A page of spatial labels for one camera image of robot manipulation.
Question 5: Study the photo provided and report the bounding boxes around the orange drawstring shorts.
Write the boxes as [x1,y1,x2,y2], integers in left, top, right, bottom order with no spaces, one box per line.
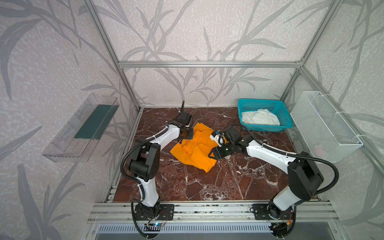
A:
[170,123,218,173]

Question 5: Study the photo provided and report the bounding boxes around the white garment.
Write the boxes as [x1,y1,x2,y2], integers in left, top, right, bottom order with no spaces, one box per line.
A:
[241,109,280,126]

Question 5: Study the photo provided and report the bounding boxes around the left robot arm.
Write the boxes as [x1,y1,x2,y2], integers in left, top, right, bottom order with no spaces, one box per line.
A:
[121,112,194,208]

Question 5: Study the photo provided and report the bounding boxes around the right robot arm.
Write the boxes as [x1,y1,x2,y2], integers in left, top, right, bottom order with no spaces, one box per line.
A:
[209,126,324,214]

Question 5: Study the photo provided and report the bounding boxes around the teal plastic basket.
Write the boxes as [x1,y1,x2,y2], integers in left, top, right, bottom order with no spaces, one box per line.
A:
[238,99,293,132]

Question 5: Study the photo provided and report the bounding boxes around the small circuit board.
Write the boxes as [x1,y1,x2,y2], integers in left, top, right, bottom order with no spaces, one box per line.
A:
[145,222,167,229]

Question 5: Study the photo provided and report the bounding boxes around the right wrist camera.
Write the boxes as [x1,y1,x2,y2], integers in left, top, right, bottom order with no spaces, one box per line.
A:
[210,131,226,147]

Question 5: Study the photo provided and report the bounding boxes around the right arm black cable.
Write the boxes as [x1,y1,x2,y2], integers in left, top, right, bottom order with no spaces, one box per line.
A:
[230,123,340,238]

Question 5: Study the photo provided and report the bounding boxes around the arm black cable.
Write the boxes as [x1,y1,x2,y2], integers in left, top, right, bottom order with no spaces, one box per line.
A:
[230,123,340,238]
[119,100,186,240]

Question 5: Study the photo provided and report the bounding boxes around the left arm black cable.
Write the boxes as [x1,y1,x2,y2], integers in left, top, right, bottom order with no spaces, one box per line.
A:
[119,100,186,240]

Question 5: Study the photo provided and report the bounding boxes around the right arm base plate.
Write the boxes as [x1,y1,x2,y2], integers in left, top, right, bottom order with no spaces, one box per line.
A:
[250,204,294,221]

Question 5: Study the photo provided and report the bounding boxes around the pink object in wire basket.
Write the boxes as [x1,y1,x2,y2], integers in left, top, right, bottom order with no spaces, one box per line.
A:
[313,145,327,159]

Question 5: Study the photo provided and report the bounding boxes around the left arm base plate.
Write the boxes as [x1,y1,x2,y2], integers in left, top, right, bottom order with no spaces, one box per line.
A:
[134,203,175,221]

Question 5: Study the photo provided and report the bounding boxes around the white wire mesh basket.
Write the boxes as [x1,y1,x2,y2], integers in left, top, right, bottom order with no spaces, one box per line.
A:
[291,91,364,163]

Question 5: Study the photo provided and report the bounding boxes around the aluminium mounting rail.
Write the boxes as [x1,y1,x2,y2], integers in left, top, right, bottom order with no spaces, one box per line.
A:
[87,201,339,224]

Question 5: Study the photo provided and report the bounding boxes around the clear acrylic wall shelf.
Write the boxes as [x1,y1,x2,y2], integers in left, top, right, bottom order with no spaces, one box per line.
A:
[42,94,120,163]

